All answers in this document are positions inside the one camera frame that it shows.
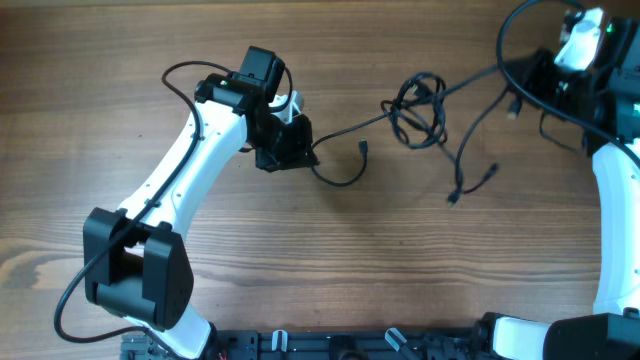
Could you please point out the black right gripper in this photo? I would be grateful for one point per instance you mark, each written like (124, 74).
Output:
(538, 64)

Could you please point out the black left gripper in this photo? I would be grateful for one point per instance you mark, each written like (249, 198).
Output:
(299, 153)

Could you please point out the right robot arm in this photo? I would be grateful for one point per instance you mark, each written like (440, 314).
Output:
(612, 330)

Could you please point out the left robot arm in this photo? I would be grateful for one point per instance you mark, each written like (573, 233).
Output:
(136, 266)

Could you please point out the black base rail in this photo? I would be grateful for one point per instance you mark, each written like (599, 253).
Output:
(391, 344)

